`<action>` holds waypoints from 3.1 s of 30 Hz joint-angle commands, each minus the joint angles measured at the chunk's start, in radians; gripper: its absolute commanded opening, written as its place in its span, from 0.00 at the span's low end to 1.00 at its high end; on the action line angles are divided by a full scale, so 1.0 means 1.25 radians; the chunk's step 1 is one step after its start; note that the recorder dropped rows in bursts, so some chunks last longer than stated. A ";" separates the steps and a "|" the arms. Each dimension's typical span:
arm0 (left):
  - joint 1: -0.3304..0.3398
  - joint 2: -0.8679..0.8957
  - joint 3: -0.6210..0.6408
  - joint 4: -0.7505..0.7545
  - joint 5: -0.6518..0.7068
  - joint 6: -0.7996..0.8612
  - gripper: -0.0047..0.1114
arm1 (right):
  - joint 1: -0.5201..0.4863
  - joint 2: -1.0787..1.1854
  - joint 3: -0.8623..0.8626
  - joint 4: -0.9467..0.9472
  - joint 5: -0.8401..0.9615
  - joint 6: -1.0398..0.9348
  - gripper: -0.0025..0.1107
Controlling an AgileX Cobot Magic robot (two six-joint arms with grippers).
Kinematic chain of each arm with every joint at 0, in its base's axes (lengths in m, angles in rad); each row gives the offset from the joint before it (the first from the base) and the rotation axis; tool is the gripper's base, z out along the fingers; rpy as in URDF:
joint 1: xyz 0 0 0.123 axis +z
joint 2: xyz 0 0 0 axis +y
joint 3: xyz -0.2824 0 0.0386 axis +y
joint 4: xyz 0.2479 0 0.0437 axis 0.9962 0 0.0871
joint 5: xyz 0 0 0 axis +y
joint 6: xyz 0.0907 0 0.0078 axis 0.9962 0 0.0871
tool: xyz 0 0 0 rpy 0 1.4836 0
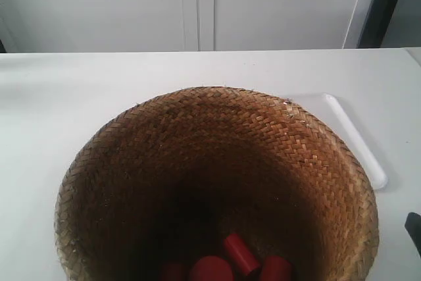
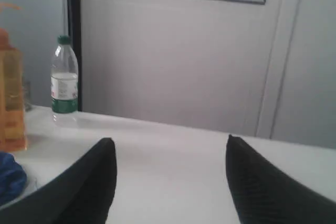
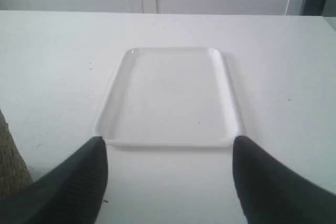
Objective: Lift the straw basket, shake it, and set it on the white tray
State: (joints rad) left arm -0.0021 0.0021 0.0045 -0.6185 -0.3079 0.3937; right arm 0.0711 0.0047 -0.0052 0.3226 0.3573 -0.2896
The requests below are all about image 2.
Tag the orange liquid dispenser bottle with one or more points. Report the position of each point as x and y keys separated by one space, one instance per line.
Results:
x=13 y=137

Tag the blue cloth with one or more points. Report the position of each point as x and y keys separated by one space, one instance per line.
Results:
x=13 y=178

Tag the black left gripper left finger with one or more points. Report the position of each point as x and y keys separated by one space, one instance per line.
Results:
x=83 y=193

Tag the clear water bottle green cap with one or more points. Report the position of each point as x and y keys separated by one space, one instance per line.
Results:
x=64 y=83

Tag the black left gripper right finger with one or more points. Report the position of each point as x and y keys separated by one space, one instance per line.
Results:
x=262 y=193

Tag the black vertical frame post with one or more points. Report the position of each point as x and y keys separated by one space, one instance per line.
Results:
x=74 y=30

